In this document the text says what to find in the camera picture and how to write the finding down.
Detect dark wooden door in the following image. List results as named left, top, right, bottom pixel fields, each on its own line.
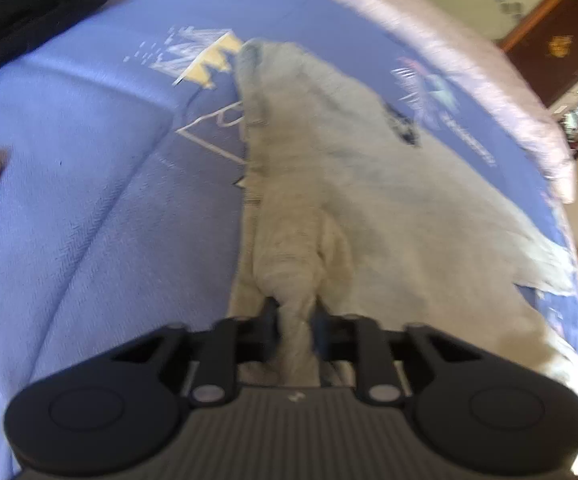
left=501, top=0, right=578, bottom=108

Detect black cloth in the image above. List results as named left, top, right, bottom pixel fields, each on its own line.
left=0, top=0, right=120, bottom=83

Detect blue printed bedsheet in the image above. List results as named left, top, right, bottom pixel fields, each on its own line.
left=0, top=0, right=578, bottom=480

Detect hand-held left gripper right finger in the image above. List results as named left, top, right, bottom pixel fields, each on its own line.
left=313, top=305, right=482, bottom=405

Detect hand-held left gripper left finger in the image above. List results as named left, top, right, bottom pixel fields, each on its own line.
left=111, top=297, right=282, bottom=407

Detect grey pants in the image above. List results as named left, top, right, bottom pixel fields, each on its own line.
left=228, top=38, right=578, bottom=388

